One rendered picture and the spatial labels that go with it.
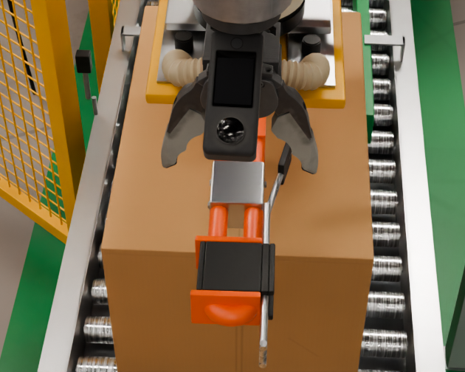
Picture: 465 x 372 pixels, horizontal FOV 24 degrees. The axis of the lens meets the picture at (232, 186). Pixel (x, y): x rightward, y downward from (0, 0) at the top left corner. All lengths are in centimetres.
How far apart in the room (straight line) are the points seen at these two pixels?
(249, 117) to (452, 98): 242
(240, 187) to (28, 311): 156
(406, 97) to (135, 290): 95
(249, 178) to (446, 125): 202
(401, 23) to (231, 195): 142
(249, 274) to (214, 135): 26
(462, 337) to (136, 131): 109
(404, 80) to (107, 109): 66
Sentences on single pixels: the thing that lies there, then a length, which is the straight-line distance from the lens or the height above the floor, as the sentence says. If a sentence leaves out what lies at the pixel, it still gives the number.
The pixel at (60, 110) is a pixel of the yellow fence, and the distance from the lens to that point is 234.
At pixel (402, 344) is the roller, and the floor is 55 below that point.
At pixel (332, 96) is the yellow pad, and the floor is 112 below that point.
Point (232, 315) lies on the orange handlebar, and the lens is 113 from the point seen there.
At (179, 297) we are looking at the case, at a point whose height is 84.
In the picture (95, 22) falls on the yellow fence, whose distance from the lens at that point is 279.
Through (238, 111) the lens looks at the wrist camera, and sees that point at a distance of 93.
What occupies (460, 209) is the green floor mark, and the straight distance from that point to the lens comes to 299.
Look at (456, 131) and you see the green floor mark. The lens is 322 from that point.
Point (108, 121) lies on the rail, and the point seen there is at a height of 59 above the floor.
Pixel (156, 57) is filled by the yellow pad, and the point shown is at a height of 112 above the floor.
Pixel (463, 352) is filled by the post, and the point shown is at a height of 7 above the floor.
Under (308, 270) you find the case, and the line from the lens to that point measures 159.
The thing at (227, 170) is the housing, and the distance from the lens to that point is 126.
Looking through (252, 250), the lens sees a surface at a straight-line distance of 117.
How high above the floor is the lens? 214
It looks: 46 degrees down
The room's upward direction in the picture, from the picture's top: straight up
